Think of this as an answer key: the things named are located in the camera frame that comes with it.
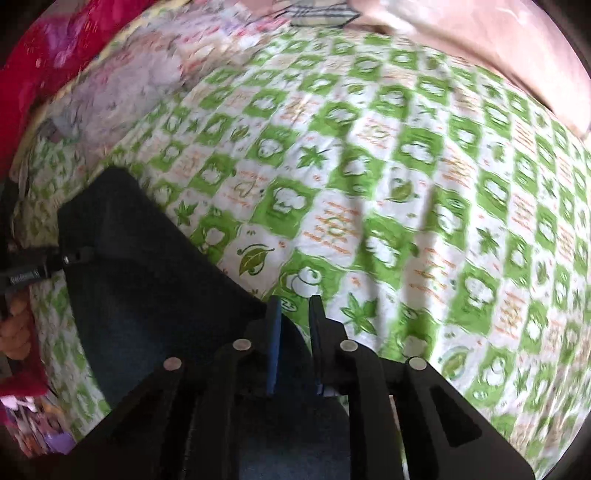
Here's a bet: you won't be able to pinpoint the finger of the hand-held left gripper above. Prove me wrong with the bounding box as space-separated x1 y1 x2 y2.
36 246 96 280

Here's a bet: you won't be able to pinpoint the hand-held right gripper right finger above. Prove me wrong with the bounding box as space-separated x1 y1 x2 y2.
308 294 537 480

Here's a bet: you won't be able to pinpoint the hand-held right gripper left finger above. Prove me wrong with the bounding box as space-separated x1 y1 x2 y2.
52 295 284 480

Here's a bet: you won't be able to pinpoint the dark navy pants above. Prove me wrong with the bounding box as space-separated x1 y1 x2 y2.
57 166 352 480

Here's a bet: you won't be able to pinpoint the person's left hand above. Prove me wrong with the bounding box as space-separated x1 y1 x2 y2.
0 294 34 361

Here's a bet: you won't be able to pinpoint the purple and red printed cloth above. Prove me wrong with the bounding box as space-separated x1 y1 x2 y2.
0 369 77 459

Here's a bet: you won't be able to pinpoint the green checked printed bed sheet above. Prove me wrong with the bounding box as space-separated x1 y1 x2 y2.
9 21 591 478

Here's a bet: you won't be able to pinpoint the pale floral quilt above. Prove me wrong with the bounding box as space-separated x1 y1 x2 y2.
25 9 301 158

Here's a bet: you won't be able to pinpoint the red floral blanket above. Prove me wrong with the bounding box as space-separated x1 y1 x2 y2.
0 0 185 121

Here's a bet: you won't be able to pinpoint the grey plaid cloth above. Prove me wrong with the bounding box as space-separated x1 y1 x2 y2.
290 0 362 27

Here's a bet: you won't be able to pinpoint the pink pillow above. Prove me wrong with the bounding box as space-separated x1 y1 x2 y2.
347 0 591 139

